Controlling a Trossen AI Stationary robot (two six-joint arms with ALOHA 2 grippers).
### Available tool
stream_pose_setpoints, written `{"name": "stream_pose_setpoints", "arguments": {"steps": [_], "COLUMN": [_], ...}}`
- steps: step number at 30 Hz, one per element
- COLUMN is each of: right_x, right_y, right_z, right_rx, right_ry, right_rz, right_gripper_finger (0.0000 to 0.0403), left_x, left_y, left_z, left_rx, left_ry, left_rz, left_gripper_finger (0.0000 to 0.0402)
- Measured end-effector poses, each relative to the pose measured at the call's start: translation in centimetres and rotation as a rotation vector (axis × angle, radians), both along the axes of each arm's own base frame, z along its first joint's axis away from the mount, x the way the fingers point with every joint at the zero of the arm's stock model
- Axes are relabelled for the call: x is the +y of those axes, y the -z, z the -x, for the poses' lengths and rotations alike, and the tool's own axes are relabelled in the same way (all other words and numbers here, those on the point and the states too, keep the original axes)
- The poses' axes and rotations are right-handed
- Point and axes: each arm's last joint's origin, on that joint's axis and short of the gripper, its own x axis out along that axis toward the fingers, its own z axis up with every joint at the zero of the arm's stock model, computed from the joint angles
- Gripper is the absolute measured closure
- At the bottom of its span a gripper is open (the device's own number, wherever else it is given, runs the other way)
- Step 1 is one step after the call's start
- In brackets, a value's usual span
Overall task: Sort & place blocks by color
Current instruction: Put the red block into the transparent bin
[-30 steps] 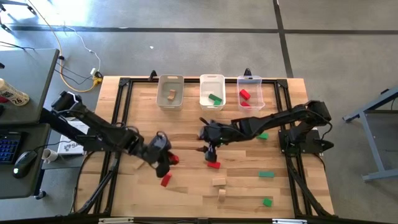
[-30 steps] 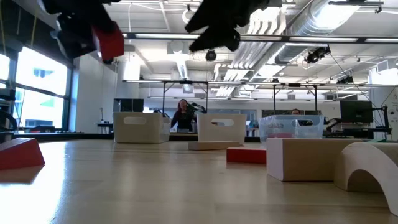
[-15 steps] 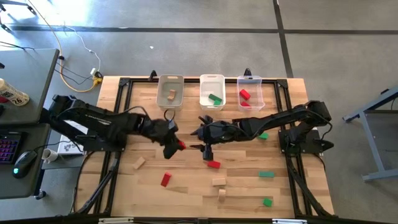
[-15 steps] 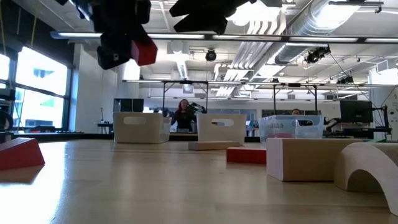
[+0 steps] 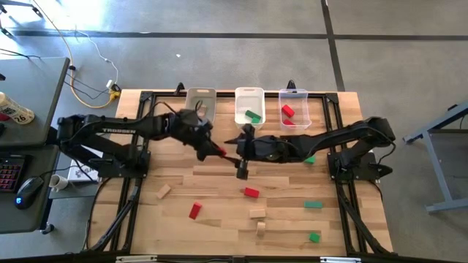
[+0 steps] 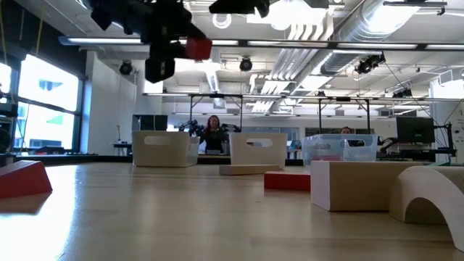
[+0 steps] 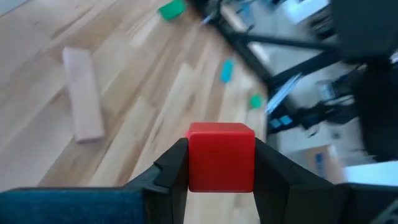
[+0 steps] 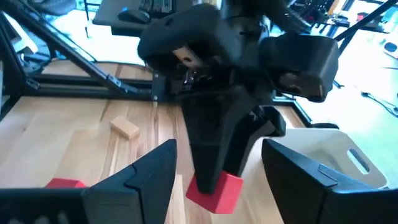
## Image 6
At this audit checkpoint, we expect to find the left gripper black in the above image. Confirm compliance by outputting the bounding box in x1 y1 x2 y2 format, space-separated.
141 0 209 60

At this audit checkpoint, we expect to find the small red cube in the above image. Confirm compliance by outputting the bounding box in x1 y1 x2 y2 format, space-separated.
186 36 213 62

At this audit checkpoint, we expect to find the long wooden plank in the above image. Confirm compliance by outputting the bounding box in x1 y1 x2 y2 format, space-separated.
219 164 281 176

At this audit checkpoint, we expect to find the red rectangular block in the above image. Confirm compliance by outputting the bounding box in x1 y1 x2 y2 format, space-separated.
264 171 312 192
312 154 344 162

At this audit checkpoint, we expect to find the red wedge block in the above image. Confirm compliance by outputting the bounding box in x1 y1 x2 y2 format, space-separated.
0 159 54 200

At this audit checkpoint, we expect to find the wooden rectangular block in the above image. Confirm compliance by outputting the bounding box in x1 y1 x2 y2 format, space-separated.
310 161 423 212

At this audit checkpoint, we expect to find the wooden arch block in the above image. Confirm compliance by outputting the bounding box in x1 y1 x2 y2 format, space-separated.
389 165 464 253

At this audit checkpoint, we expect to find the black beam with light strips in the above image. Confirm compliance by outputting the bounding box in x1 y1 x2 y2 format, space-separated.
58 35 464 51

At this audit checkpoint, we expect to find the black monitor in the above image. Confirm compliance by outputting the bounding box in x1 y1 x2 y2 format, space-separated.
132 114 169 132
395 115 436 145

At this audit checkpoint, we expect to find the grey plastic bin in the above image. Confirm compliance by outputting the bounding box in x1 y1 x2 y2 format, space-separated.
132 130 199 168

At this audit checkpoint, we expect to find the white plastic bin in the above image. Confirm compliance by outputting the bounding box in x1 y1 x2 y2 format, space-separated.
228 132 289 170

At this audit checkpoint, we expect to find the clear plastic bin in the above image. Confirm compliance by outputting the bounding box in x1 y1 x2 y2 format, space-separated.
302 133 378 171

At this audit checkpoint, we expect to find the black equipment rack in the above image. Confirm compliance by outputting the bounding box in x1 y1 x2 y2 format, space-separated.
0 103 19 167

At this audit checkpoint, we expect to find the black stand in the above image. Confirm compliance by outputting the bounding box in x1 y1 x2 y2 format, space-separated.
433 122 457 160

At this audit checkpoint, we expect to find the white coiled cable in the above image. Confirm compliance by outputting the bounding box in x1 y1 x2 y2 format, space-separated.
212 12 233 30

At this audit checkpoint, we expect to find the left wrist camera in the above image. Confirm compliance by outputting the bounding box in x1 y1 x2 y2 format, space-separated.
144 57 176 84

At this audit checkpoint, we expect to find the black workstation frame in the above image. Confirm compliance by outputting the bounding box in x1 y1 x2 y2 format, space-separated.
188 93 244 133
318 96 371 135

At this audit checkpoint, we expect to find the silver ventilation duct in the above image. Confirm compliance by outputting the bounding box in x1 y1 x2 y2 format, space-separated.
320 0 423 75

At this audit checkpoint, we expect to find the black ceiling camera rig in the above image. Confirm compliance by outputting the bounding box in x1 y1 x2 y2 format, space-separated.
354 53 387 75

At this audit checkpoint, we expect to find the black aluminium table frame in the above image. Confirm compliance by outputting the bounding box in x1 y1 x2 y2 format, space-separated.
0 152 304 168

